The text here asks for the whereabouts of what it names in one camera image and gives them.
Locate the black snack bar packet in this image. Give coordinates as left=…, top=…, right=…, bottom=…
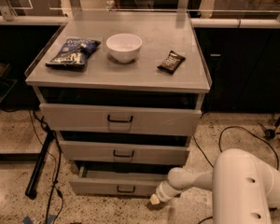
left=157, top=50, right=186, bottom=75

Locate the grey middle drawer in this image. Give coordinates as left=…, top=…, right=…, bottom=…
left=60, top=141, right=189, bottom=165

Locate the grey drawer cabinet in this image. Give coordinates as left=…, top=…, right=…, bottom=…
left=25, top=10, right=213, bottom=175

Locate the white bowl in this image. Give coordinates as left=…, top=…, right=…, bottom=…
left=106, top=34, right=142, bottom=63

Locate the black floor cable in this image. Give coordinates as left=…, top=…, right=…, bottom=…
left=192, top=126, right=280, bottom=224

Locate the grey drawer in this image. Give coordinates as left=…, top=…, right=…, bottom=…
left=40, top=104, right=202, bottom=136
left=60, top=141, right=189, bottom=165
left=70, top=162, right=171, bottom=197

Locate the black table leg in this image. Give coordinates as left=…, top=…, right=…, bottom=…
left=25, top=131, right=53, bottom=200

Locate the blue chip bag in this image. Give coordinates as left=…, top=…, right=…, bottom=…
left=46, top=37, right=101, bottom=69

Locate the black cable left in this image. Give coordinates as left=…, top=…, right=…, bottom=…
left=28, top=109, right=65, bottom=224

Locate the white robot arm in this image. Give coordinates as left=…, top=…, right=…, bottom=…
left=150, top=148, right=280, bottom=224

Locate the grey top drawer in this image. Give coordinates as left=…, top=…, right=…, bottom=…
left=40, top=104, right=202, bottom=136

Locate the black caster wheel upper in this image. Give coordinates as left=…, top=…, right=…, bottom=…
left=265, top=129, right=275, bottom=140

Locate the clear plastic bottle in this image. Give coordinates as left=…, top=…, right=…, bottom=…
left=106, top=0, right=115, bottom=10

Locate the grey bottom drawer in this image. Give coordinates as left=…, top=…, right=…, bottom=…
left=70, top=162, right=171, bottom=197

